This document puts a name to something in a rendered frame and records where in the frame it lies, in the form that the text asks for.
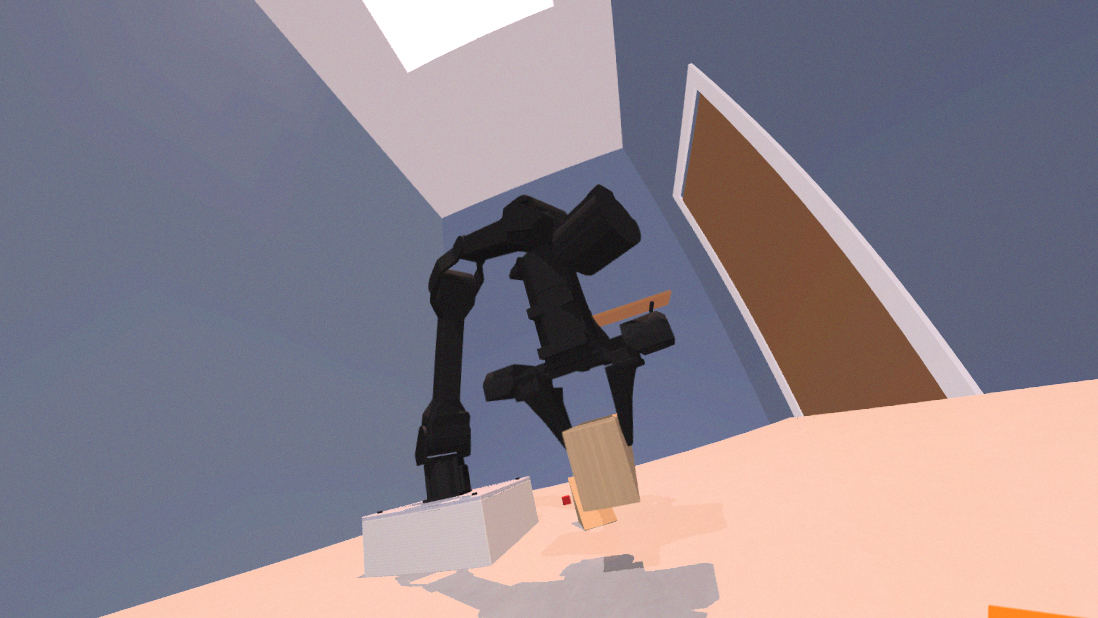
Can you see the tan wooden block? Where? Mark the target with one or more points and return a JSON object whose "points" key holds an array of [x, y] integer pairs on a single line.
{"points": [[602, 464]]}

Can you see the tan triangular block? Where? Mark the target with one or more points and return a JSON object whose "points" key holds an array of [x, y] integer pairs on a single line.
{"points": [[592, 519]]}

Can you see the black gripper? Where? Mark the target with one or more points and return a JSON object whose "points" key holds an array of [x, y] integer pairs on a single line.
{"points": [[568, 335]]}

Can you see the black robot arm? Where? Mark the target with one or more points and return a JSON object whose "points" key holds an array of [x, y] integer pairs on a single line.
{"points": [[598, 231]]}

